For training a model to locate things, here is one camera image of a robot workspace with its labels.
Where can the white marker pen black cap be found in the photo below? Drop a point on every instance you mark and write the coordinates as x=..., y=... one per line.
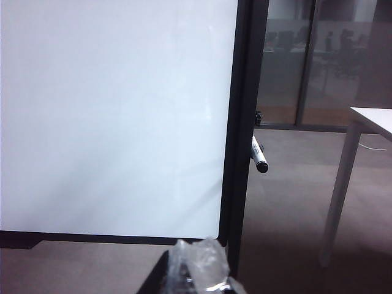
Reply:
x=259, y=156

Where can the white whiteboard with black frame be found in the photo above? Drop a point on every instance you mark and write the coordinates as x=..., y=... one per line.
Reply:
x=242, y=122

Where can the white table with metal legs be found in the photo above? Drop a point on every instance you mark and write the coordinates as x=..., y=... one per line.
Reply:
x=339, y=183

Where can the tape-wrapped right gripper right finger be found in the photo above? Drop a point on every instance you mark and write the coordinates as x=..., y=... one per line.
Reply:
x=202, y=263

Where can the dark glass partition mullion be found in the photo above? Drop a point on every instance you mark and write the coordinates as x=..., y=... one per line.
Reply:
x=306, y=61

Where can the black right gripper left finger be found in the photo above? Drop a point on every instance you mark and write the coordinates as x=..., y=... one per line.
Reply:
x=162, y=278

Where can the black frame clamp knob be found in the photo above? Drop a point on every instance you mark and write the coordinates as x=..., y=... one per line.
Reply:
x=258, y=118

